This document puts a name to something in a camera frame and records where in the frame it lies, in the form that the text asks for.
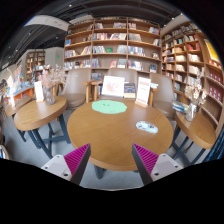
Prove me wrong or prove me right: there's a dark book on chair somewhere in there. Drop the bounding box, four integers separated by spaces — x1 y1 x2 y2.
124 83 136 98

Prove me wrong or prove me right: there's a round wooden centre table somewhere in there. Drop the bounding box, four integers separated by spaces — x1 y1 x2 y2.
67 99 173 179

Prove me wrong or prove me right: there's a beige armchair right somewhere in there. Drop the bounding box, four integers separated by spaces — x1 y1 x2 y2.
150 74 175 120

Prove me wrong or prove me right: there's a beige armchair centre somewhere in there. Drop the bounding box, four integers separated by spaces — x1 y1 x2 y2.
91 67 158 108

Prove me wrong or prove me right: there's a large wooden bookshelf centre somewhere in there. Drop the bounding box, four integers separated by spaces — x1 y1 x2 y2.
64 17 162 76

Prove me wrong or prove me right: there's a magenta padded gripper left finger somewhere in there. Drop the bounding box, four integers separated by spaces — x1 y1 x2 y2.
42 144 91 185

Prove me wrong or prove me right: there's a distant wooden bookshelf left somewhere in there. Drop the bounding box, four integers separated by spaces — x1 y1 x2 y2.
25 50 45 82

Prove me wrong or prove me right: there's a white red text sign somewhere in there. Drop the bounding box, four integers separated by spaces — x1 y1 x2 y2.
136 77 151 107

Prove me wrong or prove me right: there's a white picture board on chair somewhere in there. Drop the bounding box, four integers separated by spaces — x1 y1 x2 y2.
102 76 125 97

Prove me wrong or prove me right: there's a round wooden table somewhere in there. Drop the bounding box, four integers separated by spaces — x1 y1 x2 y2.
14 96 71 158
171 112 216 166
67 99 173 179

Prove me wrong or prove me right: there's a stack of books on chair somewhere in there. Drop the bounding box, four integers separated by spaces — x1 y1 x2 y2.
172 100 188 113

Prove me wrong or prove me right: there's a patterned computer mouse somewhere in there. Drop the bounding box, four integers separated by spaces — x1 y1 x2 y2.
136 121 158 134

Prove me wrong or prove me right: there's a beige armchair left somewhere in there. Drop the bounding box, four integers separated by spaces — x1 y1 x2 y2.
62 68 91 110

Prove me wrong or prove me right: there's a round wooden left table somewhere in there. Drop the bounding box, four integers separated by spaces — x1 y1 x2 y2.
14 96 71 158

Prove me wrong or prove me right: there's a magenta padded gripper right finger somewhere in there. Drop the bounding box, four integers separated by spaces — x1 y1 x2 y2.
132 143 182 185

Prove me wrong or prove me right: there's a round wooden right table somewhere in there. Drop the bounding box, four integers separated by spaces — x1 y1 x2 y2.
171 112 216 166

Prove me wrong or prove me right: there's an orange display table far left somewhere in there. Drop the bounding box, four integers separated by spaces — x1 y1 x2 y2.
4 82 34 104

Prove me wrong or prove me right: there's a glass vase with pink flowers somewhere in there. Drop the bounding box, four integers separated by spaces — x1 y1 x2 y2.
38 65 66 105

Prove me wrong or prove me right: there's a beige armchair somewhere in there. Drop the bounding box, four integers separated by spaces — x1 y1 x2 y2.
150 74 175 120
91 67 158 108
62 68 91 110

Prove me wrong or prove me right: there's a white sign on left table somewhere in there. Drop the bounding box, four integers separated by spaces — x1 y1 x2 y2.
34 81 44 102

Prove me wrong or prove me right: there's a green round mouse pad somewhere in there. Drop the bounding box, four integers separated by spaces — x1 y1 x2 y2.
92 100 127 114

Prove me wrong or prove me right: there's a wooden bookshelf right wall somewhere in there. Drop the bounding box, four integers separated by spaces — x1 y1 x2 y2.
161 21 224 133

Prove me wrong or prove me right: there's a glass vase with white flowers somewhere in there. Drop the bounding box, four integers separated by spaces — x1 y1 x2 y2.
185 75 208 122

